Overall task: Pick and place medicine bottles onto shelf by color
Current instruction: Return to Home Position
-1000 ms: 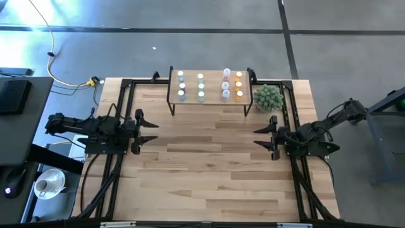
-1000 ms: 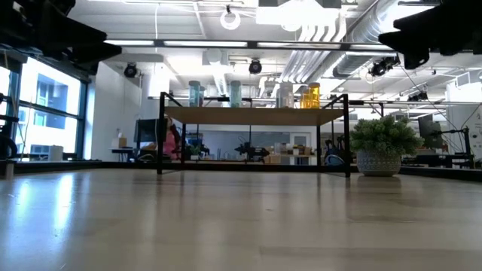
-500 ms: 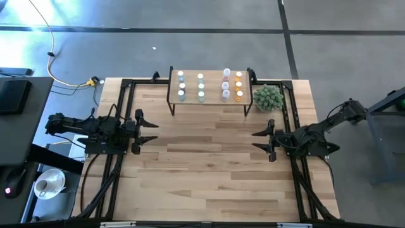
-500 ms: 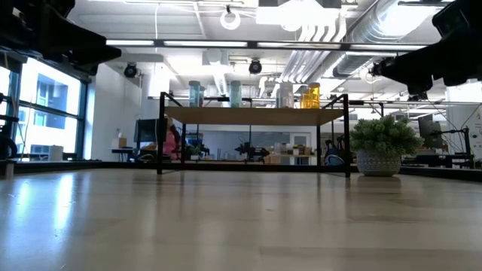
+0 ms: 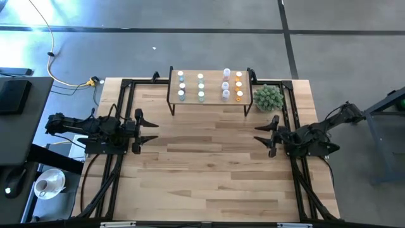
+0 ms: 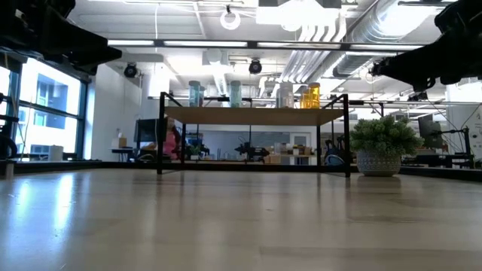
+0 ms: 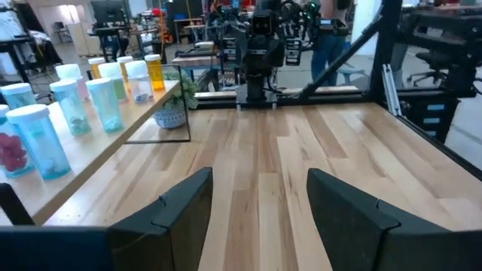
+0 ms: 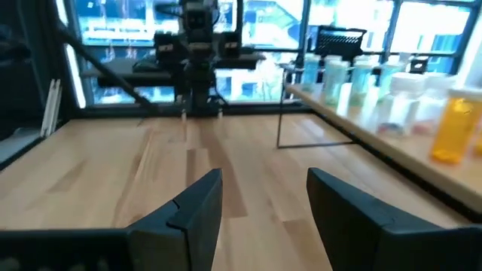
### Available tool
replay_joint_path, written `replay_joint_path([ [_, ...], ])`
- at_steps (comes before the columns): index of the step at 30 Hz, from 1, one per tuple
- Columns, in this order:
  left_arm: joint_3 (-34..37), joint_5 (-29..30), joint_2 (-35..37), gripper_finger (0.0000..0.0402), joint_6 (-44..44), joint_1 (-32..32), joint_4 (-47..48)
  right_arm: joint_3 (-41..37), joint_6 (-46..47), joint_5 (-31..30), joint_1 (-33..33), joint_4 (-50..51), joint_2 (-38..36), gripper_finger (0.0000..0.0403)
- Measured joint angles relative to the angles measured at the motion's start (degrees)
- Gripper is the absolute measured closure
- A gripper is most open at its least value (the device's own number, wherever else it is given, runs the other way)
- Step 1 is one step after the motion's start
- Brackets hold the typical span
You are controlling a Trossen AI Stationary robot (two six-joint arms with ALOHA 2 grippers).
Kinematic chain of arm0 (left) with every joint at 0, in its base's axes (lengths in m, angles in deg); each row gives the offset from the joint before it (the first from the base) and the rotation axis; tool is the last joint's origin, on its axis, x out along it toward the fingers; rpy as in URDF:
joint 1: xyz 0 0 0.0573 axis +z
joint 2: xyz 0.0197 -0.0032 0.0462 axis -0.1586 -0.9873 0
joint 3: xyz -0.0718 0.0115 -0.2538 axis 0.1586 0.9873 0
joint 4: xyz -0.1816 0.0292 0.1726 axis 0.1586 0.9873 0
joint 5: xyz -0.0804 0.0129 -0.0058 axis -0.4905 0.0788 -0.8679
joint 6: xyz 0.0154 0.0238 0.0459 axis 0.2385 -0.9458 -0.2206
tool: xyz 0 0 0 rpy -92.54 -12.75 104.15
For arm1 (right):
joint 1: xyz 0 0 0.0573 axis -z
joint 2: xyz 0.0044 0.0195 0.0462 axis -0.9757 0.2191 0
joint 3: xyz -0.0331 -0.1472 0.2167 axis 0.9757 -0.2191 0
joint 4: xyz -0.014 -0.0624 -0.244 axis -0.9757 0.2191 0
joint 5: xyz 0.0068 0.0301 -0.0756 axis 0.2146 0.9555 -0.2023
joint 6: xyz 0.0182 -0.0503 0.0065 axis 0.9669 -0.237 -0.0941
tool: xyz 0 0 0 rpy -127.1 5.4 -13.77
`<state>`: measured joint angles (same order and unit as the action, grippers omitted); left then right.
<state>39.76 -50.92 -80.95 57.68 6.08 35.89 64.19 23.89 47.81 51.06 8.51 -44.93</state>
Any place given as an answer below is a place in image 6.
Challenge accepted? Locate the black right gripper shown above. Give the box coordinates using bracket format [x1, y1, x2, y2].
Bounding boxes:
[375, 32, 482, 93]

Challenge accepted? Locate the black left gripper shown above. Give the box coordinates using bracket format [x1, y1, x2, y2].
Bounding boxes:
[22, 22, 123, 75]

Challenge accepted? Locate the teal medicine bottle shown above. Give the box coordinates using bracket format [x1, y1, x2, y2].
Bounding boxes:
[188, 80, 202, 108]
[229, 80, 243, 108]

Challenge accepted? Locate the black monitor on arm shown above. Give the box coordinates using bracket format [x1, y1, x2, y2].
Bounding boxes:
[417, 114, 445, 150]

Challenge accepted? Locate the black round ceiling fixture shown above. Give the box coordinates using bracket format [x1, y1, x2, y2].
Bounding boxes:
[123, 62, 139, 79]
[248, 58, 264, 75]

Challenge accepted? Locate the potted green plant grey pot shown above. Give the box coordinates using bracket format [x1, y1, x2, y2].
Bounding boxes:
[349, 114, 426, 178]

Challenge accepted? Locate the large glass window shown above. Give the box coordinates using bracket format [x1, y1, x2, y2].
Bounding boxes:
[0, 56, 90, 163]

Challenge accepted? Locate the brown cardboard box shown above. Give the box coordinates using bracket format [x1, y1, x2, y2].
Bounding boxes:
[110, 131, 128, 149]

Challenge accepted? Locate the black computer monitor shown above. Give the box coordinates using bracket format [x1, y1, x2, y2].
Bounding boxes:
[134, 118, 165, 143]

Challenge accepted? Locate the small white box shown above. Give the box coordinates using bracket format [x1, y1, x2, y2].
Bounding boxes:
[47, 145, 64, 162]

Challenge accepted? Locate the person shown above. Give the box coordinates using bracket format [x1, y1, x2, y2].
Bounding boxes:
[150, 116, 182, 161]

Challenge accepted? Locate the long overhead light bar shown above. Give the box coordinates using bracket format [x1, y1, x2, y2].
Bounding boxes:
[107, 37, 426, 52]

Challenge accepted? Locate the blue and black bag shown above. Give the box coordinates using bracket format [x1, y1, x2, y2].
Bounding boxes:
[323, 152, 345, 167]

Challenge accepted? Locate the wooden table with boxes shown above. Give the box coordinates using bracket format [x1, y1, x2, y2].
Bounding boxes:
[263, 142, 316, 166]

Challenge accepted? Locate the black aluminium rig frame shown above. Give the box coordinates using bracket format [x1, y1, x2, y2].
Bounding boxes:
[0, 160, 482, 182]

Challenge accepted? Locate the white ring ceiling lamp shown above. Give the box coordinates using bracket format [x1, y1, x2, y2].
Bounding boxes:
[219, 10, 242, 32]

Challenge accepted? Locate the wooden shelf black metal frame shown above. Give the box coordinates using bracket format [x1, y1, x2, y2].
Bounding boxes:
[156, 91, 352, 178]

